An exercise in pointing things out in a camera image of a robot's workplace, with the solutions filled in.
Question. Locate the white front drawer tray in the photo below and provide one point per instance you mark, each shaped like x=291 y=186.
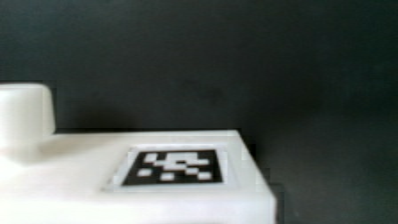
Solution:
x=121 y=178

